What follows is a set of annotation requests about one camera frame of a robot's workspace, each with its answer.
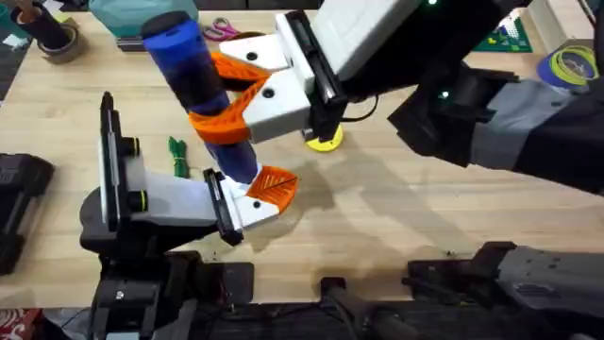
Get yellow round disc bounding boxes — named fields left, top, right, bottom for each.
left=305, top=124, right=345, bottom=154

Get pink scissors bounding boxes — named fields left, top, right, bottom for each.
left=202, top=17, right=243, bottom=43

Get black upright wrist plate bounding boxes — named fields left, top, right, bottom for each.
left=97, top=91, right=127, bottom=233

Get black cylinder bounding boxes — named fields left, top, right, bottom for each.
left=8, top=0, right=71, bottom=51

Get green board with toy blocks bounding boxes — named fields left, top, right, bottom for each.
left=473, top=8, right=534, bottom=54

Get black cable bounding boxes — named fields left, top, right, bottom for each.
left=340, top=93, right=379, bottom=124

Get green toy vegetable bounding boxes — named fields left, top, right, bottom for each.
left=168, top=135, right=192, bottom=180

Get black box device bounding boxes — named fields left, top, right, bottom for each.
left=0, top=152, right=56, bottom=278

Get teal plastic bucket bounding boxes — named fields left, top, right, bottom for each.
left=88, top=0, right=200, bottom=40

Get blue spool with yellow-green coil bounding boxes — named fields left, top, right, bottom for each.
left=536, top=43, right=601, bottom=91

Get red patterned cloth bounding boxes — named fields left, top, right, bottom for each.
left=0, top=308, right=42, bottom=340

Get brown tape roll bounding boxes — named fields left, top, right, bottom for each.
left=36, top=23, right=90, bottom=66

